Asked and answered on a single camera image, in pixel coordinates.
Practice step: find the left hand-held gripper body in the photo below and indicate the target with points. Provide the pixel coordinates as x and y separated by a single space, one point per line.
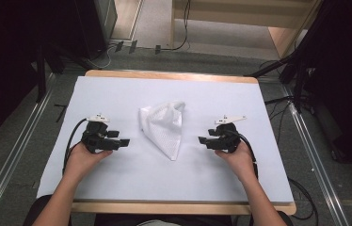
97 138

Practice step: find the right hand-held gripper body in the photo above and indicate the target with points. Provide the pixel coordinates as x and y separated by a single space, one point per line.
229 138

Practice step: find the white mesh bag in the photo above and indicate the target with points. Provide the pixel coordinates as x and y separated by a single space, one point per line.
164 128

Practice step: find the person's right hand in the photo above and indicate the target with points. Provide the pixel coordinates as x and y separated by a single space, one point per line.
241 161

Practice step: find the person's left hand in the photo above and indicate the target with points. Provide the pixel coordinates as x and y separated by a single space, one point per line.
80 161

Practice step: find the white table mat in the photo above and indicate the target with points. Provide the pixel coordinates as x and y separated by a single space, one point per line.
133 175

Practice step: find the person's dark clothing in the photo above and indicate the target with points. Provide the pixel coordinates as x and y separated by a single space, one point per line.
117 220

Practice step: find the wooden table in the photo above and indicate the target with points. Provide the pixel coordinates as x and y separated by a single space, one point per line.
164 207

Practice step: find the black metal stand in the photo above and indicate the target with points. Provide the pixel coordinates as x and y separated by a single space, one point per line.
41 75

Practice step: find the black tripod stand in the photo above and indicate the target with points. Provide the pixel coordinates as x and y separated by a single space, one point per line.
296 62

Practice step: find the dark cabinet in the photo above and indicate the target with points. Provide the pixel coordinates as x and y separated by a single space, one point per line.
95 25

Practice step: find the light wooden bench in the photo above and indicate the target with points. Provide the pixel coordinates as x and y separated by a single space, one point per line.
243 12

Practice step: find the metal floor rail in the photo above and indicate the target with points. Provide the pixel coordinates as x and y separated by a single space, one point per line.
14 150
316 157

